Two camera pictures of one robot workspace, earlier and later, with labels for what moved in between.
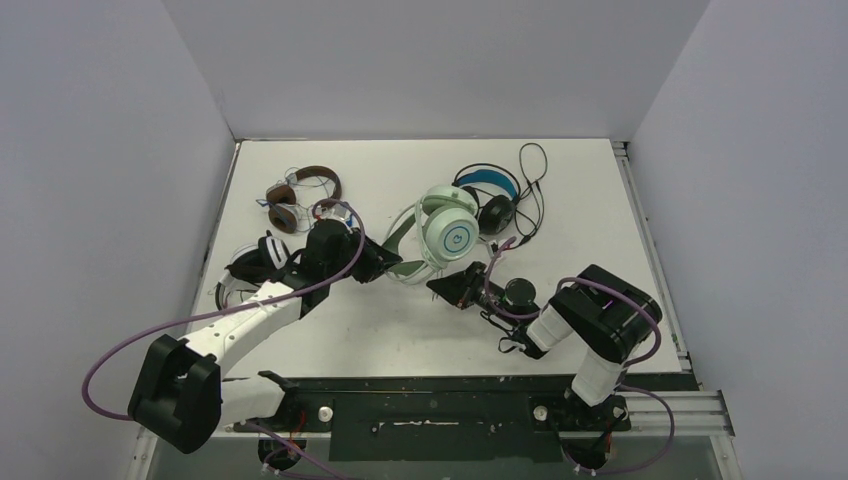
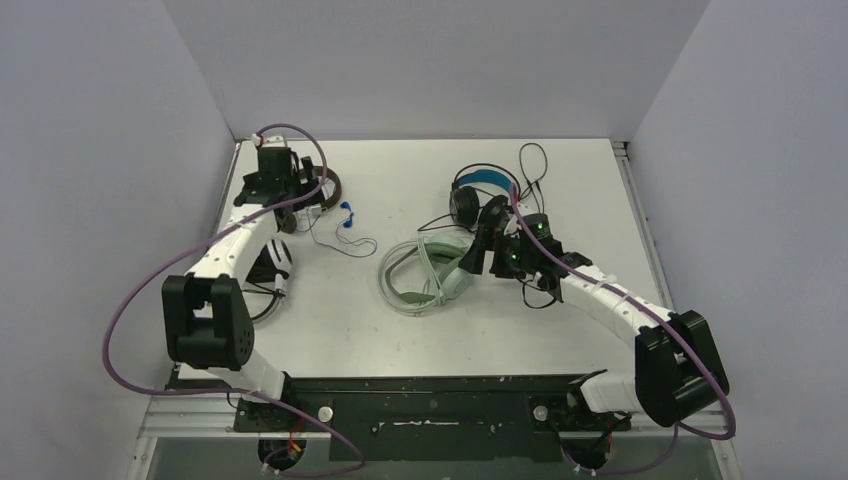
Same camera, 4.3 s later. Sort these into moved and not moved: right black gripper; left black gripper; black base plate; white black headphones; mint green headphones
Moved: right black gripper; mint green headphones; left black gripper
Not moved: white black headphones; black base plate
